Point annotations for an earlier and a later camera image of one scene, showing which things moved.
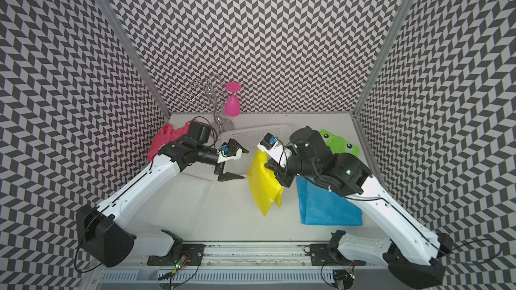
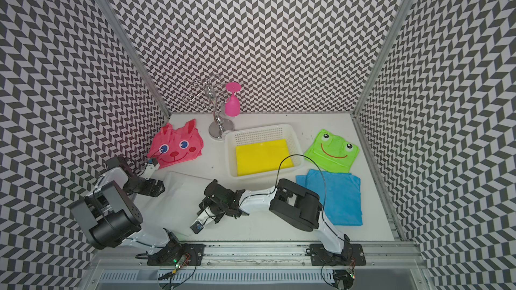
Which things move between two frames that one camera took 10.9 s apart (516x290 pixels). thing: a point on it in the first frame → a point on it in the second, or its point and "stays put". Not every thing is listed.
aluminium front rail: x=244 y=255 stays put
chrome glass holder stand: x=213 y=92 stays put
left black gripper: x=227 y=176 → x=156 y=192
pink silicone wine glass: x=232 y=103 stays put
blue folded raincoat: x=319 y=206 stays put
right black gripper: x=279 y=172 → x=205 y=203
